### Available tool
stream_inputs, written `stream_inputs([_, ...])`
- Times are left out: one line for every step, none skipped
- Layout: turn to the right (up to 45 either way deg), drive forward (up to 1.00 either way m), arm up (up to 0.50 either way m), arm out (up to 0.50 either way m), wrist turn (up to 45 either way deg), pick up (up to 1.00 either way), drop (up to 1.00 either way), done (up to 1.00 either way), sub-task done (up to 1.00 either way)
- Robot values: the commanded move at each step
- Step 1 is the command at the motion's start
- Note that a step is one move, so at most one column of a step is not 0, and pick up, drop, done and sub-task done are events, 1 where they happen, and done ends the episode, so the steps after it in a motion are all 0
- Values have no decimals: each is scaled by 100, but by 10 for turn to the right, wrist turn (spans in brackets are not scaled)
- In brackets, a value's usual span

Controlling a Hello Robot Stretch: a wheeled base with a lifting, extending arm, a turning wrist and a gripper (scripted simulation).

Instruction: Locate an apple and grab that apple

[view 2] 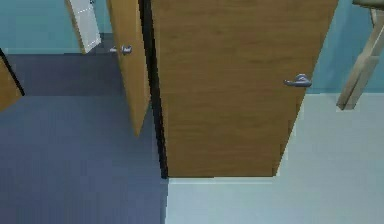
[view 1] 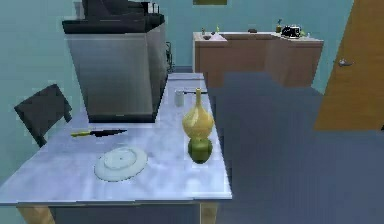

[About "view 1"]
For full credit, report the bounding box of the green apple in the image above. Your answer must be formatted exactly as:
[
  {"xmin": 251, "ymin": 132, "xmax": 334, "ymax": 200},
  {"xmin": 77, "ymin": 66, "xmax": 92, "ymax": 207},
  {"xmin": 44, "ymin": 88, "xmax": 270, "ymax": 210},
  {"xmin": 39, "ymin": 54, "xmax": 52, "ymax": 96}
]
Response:
[{"xmin": 187, "ymin": 137, "xmax": 214, "ymax": 165}]

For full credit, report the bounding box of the yellow long-necked vase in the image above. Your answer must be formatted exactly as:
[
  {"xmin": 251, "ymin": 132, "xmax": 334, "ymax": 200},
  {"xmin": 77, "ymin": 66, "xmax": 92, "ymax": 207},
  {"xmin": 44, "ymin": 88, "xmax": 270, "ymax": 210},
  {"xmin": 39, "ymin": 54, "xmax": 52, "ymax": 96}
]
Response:
[{"xmin": 182, "ymin": 87, "xmax": 215, "ymax": 140}]

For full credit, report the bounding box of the small grey cup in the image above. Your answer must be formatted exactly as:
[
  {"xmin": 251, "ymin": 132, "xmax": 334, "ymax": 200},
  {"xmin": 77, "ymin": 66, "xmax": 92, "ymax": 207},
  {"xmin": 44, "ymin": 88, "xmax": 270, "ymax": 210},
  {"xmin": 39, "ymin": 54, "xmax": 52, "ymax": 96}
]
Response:
[{"xmin": 174, "ymin": 89, "xmax": 185, "ymax": 108}]

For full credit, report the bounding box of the brown kitchen counter cabinet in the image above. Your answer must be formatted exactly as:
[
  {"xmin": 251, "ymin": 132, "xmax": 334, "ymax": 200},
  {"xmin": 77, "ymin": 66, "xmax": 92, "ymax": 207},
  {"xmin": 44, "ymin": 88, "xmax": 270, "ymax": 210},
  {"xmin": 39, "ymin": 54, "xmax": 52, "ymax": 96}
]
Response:
[{"xmin": 192, "ymin": 31, "xmax": 325, "ymax": 88}]

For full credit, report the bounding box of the grey-topped wooden table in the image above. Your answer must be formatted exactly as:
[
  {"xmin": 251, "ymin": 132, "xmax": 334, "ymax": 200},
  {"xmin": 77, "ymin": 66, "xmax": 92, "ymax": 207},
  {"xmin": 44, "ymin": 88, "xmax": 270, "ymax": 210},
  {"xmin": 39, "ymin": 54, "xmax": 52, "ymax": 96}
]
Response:
[{"xmin": 0, "ymin": 72, "xmax": 233, "ymax": 224}]

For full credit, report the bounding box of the pale round plate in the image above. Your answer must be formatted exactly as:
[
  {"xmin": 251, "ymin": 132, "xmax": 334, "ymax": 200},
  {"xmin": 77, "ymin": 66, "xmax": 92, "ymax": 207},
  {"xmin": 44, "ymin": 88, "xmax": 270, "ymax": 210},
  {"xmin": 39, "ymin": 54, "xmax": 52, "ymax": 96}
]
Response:
[{"xmin": 94, "ymin": 146, "xmax": 149, "ymax": 183}]

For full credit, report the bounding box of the silver fridge with black top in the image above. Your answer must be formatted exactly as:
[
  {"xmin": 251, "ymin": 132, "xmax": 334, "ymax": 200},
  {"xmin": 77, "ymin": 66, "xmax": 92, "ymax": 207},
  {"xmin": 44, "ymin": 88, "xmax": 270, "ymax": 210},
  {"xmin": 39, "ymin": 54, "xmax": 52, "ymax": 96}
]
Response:
[{"xmin": 61, "ymin": 0, "xmax": 169, "ymax": 124}]

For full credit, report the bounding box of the black toaster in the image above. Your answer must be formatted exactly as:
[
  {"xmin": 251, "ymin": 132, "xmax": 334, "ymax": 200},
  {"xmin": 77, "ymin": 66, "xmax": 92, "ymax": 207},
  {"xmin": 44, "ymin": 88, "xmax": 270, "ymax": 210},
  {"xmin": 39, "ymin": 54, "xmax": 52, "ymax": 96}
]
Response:
[{"xmin": 281, "ymin": 25, "xmax": 302, "ymax": 39}]

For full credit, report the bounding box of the black chair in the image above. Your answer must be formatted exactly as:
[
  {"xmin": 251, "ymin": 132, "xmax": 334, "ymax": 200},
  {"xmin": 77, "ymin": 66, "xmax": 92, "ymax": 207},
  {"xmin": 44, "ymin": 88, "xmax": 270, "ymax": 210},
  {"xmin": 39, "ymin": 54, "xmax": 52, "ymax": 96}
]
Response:
[{"xmin": 13, "ymin": 83, "xmax": 73, "ymax": 148}]

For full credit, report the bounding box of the brown wooden room door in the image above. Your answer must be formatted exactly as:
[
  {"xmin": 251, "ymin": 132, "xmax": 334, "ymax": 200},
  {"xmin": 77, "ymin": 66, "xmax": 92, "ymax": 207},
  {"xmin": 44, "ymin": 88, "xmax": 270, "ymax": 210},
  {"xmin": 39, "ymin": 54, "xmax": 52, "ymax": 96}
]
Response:
[{"xmin": 313, "ymin": 0, "xmax": 384, "ymax": 131}]

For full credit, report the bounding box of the yellow-handled black knife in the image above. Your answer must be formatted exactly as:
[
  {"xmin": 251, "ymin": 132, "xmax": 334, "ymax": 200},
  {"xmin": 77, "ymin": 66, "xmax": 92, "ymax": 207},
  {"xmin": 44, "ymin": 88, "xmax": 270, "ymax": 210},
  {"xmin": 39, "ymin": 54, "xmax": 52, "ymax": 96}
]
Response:
[{"xmin": 70, "ymin": 129, "xmax": 128, "ymax": 138}]

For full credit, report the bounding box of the framed wall picture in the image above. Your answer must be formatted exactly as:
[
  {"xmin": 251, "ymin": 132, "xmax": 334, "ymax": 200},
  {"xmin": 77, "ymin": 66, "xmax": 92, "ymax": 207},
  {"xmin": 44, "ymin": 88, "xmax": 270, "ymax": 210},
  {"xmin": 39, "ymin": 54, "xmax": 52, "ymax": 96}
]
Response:
[{"xmin": 192, "ymin": 0, "xmax": 228, "ymax": 6}]

